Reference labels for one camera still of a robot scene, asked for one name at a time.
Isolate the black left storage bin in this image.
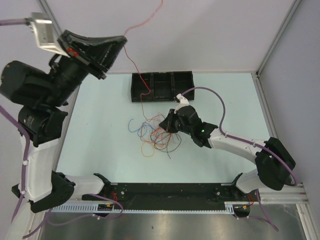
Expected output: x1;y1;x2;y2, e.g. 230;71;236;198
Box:
130;72;153;103

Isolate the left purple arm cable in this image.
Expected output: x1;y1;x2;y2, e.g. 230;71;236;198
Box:
0;17;51;238

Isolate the dark orange wire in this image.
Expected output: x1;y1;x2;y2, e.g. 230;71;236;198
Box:
141;112;181;153

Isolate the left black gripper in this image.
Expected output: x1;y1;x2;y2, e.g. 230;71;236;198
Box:
42;29;127;107

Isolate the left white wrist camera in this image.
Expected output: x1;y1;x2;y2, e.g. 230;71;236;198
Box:
28;12;64;55

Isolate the black storage bin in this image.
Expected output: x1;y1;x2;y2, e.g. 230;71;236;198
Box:
130;72;153;103
172;71;195;97
152;72;173;102

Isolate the black middle storage bin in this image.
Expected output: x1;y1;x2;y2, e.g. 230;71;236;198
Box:
152;72;173;102

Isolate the grey slotted cable duct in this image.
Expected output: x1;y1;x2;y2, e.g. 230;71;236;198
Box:
52;202;251;216

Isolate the red wire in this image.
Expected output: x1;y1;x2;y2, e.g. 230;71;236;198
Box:
123;0;165;121

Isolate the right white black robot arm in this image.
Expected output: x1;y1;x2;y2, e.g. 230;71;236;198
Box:
159;105;296;201

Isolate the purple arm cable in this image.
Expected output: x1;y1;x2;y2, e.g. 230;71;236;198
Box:
181;86;298;187
0;17;51;238

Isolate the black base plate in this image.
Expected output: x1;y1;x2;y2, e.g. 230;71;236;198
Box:
98;183;257;207

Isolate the pink maroon wire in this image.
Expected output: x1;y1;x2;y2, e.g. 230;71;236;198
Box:
138;112;181;148

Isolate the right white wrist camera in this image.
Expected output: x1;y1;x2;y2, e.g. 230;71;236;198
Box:
174;93;190;114

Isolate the aluminium frame rail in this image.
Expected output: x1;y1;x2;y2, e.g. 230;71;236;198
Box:
259;184;309;204

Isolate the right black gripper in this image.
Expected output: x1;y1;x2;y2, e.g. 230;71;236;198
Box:
159;109;193;136

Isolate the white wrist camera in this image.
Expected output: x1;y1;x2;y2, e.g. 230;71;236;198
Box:
28;12;64;55
174;93;190;114

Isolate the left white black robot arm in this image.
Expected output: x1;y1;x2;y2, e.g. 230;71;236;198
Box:
0;30;127;213

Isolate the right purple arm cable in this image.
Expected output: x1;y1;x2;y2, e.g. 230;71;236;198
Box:
181;86;298;187

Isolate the black right storage bin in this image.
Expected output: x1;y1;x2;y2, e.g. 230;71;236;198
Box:
172;71;195;97

